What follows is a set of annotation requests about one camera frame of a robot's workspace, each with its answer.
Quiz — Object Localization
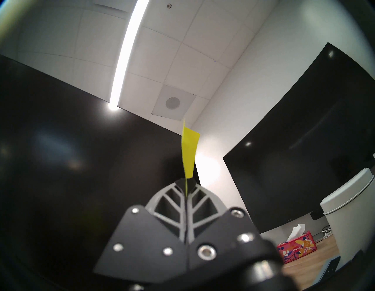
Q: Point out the red floral tissue box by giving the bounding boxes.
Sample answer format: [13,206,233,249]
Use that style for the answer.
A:
[277,224,318,264]

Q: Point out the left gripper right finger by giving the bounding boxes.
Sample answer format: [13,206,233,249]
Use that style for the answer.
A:
[187,179,265,272]

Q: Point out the ceiling light strip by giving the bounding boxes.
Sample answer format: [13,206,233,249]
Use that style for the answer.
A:
[109,0,150,111]

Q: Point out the large black wall television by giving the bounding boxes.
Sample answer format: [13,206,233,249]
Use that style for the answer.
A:
[223,42,375,234]

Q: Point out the curved black monitor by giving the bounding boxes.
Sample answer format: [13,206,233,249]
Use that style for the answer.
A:
[0,54,202,291]

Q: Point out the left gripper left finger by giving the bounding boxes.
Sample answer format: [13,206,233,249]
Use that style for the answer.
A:
[93,179,187,281]

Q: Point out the white pedal trash can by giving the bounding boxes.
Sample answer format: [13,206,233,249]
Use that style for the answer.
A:
[320,168,375,272]

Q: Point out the yellow sticky note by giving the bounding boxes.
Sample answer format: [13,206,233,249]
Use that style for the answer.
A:
[181,119,201,196]

